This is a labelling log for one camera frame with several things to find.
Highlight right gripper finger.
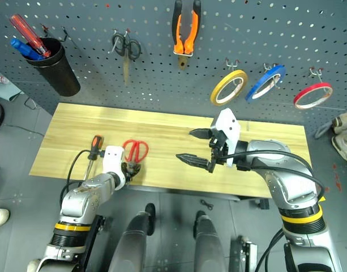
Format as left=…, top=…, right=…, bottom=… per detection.
left=175, top=153, right=213, bottom=170
left=187, top=128, right=212, bottom=140

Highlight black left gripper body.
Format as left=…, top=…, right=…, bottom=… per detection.
left=121, top=160, right=143, bottom=184

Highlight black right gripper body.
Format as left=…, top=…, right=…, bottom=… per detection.
left=207, top=128, right=230, bottom=174

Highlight yellow tape roll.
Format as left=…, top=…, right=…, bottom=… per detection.
left=209, top=69, right=249, bottom=107

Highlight blue tape roll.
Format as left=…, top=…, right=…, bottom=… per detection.
left=245, top=64, right=286, bottom=103

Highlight red tape roll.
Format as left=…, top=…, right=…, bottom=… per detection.
left=293, top=82, right=334, bottom=110

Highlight grey perforated pegboard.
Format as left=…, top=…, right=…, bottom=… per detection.
left=0, top=0, right=347, bottom=137

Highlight dark grey rounded shape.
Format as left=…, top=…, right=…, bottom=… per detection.
left=192, top=210, right=228, bottom=272
left=107, top=203, right=157, bottom=272

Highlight orange black pliers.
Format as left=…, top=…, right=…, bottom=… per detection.
left=172, top=0, right=202, bottom=71

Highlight black cup holder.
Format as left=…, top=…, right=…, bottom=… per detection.
left=25, top=37, right=82, bottom=97

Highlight worn beige shoe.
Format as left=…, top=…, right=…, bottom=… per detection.
left=331, top=108, right=347, bottom=135
left=331, top=133, right=347, bottom=164

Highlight red handle scissors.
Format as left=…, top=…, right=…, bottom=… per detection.
left=122, top=139, right=149, bottom=171

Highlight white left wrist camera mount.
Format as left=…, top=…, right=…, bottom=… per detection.
left=101, top=145, right=126, bottom=191

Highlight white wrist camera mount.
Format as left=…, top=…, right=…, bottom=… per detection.
left=211, top=108, right=242, bottom=168
left=101, top=145, right=126, bottom=191

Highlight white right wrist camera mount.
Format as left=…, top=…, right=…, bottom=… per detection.
left=211, top=108, right=242, bottom=168

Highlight orange black handle screwdriver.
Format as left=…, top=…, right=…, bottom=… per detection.
left=83, top=135, right=105, bottom=182

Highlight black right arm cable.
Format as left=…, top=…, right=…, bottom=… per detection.
left=218, top=149, right=326, bottom=199

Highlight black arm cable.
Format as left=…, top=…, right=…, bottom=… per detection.
left=59, top=149, right=106, bottom=205
left=218, top=149, right=326, bottom=199

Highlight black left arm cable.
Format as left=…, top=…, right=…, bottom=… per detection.
left=59, top=149, right=106, bottom=205

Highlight black handle scissors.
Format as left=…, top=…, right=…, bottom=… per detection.
left=110, top=31, right=142, bottom=86

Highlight blue handle tool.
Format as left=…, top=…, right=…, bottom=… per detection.
left=10, top=38, right=46, bottom=61

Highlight red transparent handle screwdriver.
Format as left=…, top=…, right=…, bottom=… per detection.
left=9, top=14, right=52, bottom=58

